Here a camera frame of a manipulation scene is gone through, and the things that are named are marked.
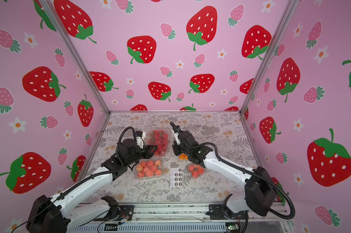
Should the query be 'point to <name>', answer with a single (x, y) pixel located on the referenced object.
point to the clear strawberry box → (159, 137)
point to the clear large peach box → (149, 169)
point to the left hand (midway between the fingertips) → (157, 147)
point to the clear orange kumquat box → (183, 157)
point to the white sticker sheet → (176, 177)
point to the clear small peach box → (195, 171)
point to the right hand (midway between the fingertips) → (172, 143)
